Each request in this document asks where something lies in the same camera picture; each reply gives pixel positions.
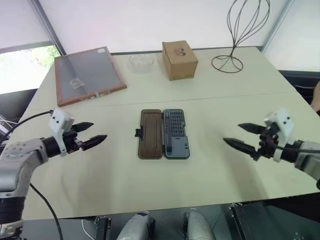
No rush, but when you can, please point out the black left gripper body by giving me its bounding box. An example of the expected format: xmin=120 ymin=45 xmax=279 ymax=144
xmin=61 ymin=124 xmax=85 ymax=154

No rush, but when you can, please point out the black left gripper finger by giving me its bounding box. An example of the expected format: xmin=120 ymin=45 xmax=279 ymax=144
xmin=81 ymin=134 xmax=109 ymax=152
xmin=75 ymin=121 xmax=95 ymax=134

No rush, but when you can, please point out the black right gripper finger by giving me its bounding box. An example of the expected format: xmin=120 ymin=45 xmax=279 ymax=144
xmin=237 ymin=122 xmax=264 ymax=135
xmin=222 ymin=137 xmax=258 ymax=157

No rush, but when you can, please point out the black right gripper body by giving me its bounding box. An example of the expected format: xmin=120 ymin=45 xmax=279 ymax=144
xmin=250 ymin=123 xmax=279 ymax=162

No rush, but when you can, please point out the screwdriver bit case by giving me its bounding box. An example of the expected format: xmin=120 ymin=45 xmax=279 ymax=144
xmin=134 ymin=108 xmax=192 ymax=161

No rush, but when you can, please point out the small clear plastic piece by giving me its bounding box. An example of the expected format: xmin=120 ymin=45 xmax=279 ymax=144
xmin=69 ymin=77 xmax=85 ymax=89

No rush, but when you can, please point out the wooden framed mesh board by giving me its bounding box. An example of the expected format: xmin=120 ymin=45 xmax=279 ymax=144
xmin=54 ymin=46 xmax=128 ymax=108

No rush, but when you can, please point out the dark side table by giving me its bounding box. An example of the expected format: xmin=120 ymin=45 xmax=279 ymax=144
xmin=278 ymin=69 xmax=320 ymax=106
xmin=0 ymin=87 xmax=39 ymax=124

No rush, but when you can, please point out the black equipment case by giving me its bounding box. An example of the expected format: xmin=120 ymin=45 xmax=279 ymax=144
xmin=228 ymin=200 xmax=320 ymax=240

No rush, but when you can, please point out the clear plastic bowl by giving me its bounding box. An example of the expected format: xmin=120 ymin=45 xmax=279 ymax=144
xmin=127 ymin=53 xmax=157 ymax=75

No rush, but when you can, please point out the grey rounded robot leg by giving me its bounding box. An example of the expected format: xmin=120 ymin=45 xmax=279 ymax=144
xmin=115 ymin=210 xmax=156 ymax=240
xmin=183 ymin=207 xmax=216 ymax=240

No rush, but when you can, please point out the brown cardboard box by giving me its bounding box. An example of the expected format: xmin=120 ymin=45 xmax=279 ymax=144
xmin=161 ymin=40 xmax=199 ymax=82

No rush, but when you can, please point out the white roller window blind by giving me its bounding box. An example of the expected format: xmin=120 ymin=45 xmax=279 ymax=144
xmin=0 ymin=0 xmax=55 ymax=55

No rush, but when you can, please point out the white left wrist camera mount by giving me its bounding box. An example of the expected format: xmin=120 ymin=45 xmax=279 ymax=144
xmin=48 ymin=108 xmax=75 ymax=158

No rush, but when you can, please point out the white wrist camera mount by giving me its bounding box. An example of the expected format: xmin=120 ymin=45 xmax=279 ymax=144
xmin=48 ymin=108 xmax=75 ymax=158
xmin=263 ymin=108 xmax=295 ymax=163

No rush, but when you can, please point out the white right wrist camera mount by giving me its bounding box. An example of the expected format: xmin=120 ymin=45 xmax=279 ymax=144
xmin=263 ymin=108 xmax=295 ymax=163

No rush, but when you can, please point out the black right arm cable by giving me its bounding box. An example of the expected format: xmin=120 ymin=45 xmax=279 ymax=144
xmin=273 ymin=144 xmax=320 ymax=154

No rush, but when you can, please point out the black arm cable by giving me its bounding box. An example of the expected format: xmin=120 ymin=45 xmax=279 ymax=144
xmin=0 ymin=110 xmax=55 ymax=148
xmin=273 ymin=144 xmax=320 ymax=154

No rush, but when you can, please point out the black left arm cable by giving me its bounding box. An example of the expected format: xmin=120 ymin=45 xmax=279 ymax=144
xmin=0 ymin=110 xmax=55 ymax=148

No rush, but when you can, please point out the thin black hanging cable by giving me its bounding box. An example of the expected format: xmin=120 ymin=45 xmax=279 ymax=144
xmin=29 ymin=183 xmax=64 ymax=240

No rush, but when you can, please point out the dark wire hat stand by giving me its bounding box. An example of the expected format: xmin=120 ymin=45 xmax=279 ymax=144
xmin=211 ymin=0 xmax=272 ymax=74

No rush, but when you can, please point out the thin white cable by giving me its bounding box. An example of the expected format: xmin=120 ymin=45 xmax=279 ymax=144
xmin=80 ymin=219 xmax=92 ymax=240

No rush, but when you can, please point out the black metal bracket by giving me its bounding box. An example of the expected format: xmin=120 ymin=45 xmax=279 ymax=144
xmin=95 ymin=215 xmax=112 ymax=240

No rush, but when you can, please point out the dark window frame post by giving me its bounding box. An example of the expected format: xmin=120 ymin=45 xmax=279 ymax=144
xmin=29 ymin=0 xmax=67 ymax=56

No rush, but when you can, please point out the white corner post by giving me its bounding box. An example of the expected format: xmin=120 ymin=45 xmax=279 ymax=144
xmin=260 ymin=0 xmax=296 ymax=54

